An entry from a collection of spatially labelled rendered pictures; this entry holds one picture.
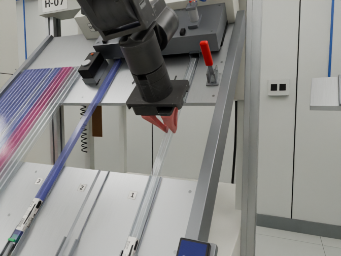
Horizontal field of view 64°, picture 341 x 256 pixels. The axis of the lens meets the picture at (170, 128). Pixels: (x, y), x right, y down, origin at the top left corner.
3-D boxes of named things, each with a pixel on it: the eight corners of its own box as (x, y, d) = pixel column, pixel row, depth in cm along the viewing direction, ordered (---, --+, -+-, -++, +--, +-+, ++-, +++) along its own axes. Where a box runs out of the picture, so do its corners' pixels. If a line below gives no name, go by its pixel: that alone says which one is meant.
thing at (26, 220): (19, 244, 47) (12, 241, 46) (13, 242, 48) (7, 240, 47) (124, 59, 76) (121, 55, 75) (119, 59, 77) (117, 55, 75)
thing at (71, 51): (220, 118, 59) (217, 101, 55) (8, 114, 84) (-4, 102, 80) (239, 30, 78) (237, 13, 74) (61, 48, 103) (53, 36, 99)
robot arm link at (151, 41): (108, 41, 39) (143, 38, 37) (129, 19, 43) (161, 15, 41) (126, 81, 44) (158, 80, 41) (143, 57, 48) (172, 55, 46)
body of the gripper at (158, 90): (141, 89, 53) (127, 55, 48) (191, 87, 49) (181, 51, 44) (128, 112, 49) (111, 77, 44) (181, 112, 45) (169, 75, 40)
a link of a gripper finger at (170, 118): (158, 118, 58) (144, 83, 52) (190, 119, 55) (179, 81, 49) (147, 142, 54) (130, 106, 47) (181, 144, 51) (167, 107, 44)
